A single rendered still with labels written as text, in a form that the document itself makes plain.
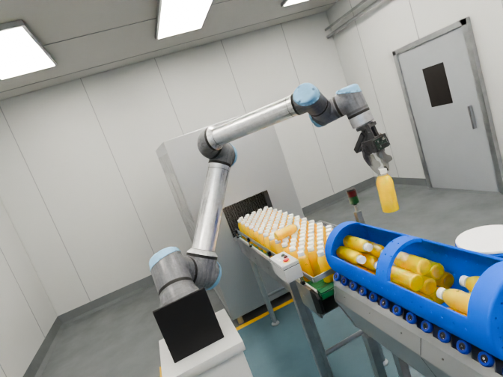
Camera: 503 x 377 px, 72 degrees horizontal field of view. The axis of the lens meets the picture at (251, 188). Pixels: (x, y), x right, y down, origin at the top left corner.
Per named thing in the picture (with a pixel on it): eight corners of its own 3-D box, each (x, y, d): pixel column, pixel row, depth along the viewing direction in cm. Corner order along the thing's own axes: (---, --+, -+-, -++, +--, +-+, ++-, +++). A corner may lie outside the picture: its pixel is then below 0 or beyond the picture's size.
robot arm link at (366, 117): (344, 121, 141) (362, 112, 144) (349, 132, 141) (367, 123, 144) (356, 116, 132) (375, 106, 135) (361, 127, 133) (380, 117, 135)
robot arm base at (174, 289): (157, 308, 129) (150, 286, 135) (164, 327, 143) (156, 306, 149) (204, 288, 136) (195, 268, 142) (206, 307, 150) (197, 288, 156)
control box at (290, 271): (287, 283, 185) (281, 266, 183) (274, 273, 204) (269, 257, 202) (304, 276, 187) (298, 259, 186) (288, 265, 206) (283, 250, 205)
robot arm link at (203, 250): (171, 286, 161) (202, 136, 175) (197, 287, 174) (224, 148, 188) (194, 293, 151) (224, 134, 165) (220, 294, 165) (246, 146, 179)
